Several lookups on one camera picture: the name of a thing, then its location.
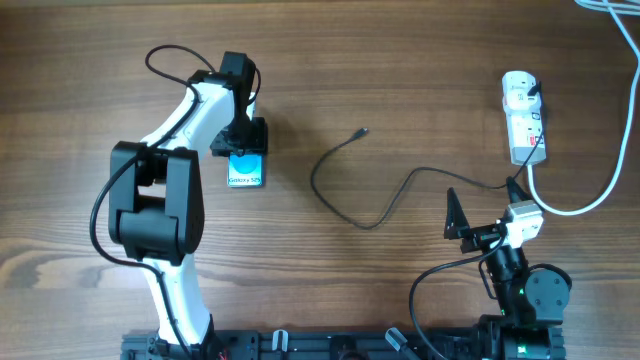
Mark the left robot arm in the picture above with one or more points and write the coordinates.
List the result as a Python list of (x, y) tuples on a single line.
[(155, 199)]

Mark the white power strip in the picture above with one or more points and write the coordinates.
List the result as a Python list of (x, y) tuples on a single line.
[(524, 130)]

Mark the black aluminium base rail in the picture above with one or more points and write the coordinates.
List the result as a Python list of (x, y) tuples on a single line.
[(449, 343)]

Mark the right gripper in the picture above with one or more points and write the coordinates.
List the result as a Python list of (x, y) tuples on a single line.
[(458, 226)]

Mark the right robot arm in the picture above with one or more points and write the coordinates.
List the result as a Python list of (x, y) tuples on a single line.
[(532, 298)]

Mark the Galaxy S25 smartphone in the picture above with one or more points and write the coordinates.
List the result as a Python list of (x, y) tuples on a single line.
[(245, 171)]

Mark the white charger plug adapter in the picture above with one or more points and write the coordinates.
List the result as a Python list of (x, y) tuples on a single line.
[(519, 101)]

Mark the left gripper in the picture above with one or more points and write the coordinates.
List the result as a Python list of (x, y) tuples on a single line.
[(256, 144)]

